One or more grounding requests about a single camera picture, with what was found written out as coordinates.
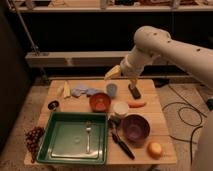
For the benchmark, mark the blue plastic cup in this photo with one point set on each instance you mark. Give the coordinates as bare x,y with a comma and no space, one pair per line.
111,90

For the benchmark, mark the yellow potato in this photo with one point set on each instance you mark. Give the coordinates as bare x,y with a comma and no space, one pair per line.
155,150

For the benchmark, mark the black handled utensil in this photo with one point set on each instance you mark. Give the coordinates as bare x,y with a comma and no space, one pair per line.
118,140

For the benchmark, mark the white cup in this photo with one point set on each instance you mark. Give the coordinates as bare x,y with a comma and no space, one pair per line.
121,109

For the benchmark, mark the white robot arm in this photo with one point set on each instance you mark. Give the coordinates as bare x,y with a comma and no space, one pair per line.
151,42

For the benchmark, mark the silver fork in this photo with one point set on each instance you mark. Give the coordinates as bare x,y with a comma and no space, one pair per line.
88,130

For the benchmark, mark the blue cloth piece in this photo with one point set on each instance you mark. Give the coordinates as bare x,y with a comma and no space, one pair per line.
92,91

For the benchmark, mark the grey metal shelf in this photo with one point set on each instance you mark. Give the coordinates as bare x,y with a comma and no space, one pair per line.
103,59

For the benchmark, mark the orange carrot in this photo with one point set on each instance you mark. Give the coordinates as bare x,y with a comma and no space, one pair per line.
136,104

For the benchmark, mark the purple bowl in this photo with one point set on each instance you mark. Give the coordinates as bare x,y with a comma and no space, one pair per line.
135,128

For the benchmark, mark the light blue towel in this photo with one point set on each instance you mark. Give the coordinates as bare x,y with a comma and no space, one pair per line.
78,90

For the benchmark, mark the orange bowl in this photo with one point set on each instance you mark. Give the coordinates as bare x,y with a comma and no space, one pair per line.
100,102

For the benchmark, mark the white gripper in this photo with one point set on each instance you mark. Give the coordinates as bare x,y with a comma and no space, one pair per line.
132,65

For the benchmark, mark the black rectangular block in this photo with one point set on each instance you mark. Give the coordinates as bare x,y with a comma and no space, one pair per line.
134,92

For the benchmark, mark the bunch of red grapes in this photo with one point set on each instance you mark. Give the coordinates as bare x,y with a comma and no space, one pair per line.
32,139

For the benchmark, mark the small black round lid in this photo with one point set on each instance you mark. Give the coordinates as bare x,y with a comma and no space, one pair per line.
53,105

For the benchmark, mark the green plastic tray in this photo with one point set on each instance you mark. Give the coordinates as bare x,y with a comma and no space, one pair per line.
65,139

